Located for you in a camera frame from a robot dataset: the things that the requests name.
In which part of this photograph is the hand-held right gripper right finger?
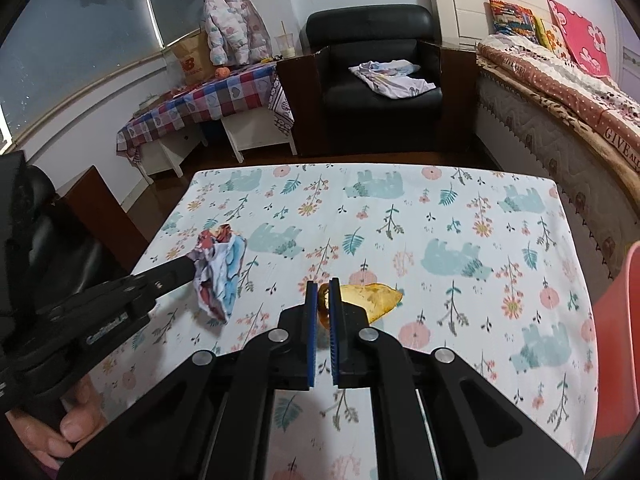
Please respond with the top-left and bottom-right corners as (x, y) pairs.
(327, 277), (586, 480)

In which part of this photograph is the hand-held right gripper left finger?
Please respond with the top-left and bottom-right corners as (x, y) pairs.
(57, 280), (321, 480)

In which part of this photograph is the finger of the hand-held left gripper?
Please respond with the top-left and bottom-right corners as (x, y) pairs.
(47, 257), (197, 330)

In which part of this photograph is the amber plastic wrapper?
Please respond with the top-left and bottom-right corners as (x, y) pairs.
(317, 281), (403, 326)

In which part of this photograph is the colourful wrapper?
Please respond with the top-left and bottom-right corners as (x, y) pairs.
(187, 225), (248, 325)

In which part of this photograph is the pink plastic bucket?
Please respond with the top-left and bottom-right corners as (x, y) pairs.
(592, 240), (640, 443)

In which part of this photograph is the person's left hand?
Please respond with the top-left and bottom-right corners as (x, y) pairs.
(5, 377), (108, 471)

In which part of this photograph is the dark wooden chair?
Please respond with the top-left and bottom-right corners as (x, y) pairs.
(55, 165), (151, 273)

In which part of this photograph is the white side table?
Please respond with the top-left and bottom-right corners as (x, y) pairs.
(135, 110), (297, 186)

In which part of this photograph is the floral bear tablecloth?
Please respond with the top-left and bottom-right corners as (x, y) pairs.
(90, 162), (601, 480)

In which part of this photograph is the checkered cloth side table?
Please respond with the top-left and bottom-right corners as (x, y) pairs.
(116, 62), (278, 161)

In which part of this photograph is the red patterned white cloth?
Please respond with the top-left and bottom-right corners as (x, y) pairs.
(268, 77), (296, 136)

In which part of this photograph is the brown paper bag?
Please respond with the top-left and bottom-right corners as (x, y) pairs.
(170, 30), (216, 86)

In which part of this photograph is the dark window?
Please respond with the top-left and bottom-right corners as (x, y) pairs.
(0, 0), (241, 151)

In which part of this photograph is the white printed cloth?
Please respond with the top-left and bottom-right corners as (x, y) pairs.
(348, 60), (436, 100)

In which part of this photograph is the pastel puffer jacket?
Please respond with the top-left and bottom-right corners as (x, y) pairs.
(202, 0), (271, 66)

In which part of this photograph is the plastic cup with straw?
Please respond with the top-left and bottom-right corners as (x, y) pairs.
(274, 21), (295, 59)

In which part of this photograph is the bed with patterned bedding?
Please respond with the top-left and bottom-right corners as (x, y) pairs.
(472, 57), (640, 281)

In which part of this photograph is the black leather armchair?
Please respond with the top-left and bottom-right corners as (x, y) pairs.
(276, 4), (478, 157)

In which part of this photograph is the dotted patchwork duvet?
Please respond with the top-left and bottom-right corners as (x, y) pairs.
(477, 32), (640, 168)

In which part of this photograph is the white bed headboard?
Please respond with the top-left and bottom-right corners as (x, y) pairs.
(425, 0), (551, 48)

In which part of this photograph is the colourful patterned pillow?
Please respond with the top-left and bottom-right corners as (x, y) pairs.
(487, 0), (542, 38)

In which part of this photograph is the yellow flower pillow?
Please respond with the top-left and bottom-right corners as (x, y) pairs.
(534, 17), (571, 58)

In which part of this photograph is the pink flower pillow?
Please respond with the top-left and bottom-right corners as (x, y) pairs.
(546, 0), (613, 78)

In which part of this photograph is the lilac wardrobe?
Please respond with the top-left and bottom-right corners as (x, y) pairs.
(607, 0), (640, 101)

